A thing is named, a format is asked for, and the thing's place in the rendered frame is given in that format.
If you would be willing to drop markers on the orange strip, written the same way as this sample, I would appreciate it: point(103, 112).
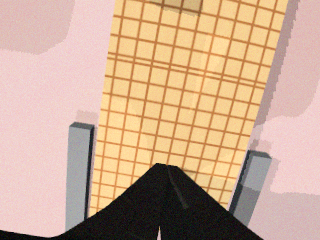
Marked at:
point(182, 86)

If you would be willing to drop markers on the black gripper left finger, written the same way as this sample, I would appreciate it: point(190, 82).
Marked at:
point(133, 215)

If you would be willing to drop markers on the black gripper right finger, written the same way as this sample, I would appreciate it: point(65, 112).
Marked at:
point(190, 213)

